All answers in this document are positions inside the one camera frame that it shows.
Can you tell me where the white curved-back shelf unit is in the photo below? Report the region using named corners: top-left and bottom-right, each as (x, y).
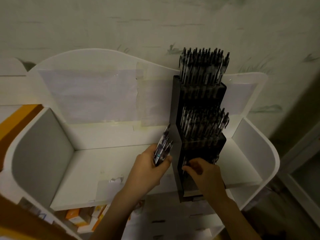
top-left (0, 48), bottom-right (280, 240)

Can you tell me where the row of black pens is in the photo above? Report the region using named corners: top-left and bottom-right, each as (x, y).
top-left (179, 47), bottom-right (230, 87)

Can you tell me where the person's left hand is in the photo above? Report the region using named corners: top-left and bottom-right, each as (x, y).
top-left (121, 143), bottom-right (173, 199)

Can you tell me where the bunch of black pens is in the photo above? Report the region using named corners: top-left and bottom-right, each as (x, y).
top-left (153, 123), bottom-right (174, 167)

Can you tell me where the grey taped paper patch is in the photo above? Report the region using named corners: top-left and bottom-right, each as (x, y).
top-left (96, 176), bottom-right (125, 202)

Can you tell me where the person's right forearm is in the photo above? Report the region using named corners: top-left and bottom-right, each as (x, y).
top-left (214, 197), bottom-right (263, 240)

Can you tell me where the person's right hand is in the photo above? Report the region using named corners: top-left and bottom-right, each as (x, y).
top-left (182, 157), bottom-right (228, 206)

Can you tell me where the black tiered pen holder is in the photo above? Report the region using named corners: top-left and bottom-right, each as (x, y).
top-left (169, 75), bottom-right (227, 203)

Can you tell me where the person's left forearm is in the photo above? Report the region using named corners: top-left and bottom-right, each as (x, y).
top-left (89, 188), bottom-right (143, 240)

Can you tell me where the row of orange white boxes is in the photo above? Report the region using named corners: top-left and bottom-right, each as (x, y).
top-left (64, 204), bottom-right (111, 233)

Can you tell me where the grey door frame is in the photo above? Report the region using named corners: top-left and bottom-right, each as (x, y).
top-left (277, 128), bottom-right (320, 228)

